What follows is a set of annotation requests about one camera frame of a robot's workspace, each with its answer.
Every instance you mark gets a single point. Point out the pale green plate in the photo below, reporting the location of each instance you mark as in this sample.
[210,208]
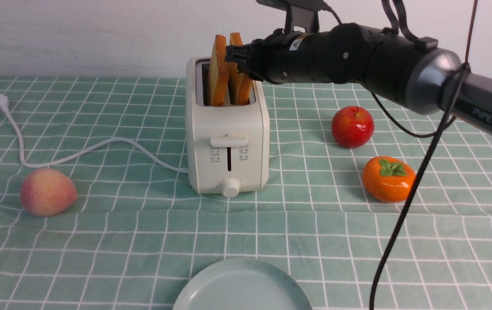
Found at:
[242,284]

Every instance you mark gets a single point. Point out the white two-slot toaster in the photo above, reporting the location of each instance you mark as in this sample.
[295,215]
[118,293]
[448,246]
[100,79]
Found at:
[228,145]

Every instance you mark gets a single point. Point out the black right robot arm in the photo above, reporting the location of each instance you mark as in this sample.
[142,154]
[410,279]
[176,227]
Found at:
[387,65]

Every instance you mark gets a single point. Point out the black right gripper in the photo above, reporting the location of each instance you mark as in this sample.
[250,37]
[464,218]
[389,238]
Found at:
[290,58]

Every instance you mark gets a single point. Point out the green checked tablecloth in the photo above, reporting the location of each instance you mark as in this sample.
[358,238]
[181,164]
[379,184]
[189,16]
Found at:
[138,231]

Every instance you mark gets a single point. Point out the orange persimmon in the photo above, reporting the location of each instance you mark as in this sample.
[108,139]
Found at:
[388,179]

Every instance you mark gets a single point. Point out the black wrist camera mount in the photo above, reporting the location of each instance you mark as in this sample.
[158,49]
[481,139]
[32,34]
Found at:
[299,13]

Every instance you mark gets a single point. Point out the pink peach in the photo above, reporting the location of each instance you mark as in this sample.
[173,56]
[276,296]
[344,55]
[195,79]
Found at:
[46,192]

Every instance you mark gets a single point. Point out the red apple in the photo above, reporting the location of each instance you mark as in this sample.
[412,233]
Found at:
[352,127]

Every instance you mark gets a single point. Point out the toast slice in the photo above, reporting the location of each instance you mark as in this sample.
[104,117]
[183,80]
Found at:
[239,86]
[218,73]

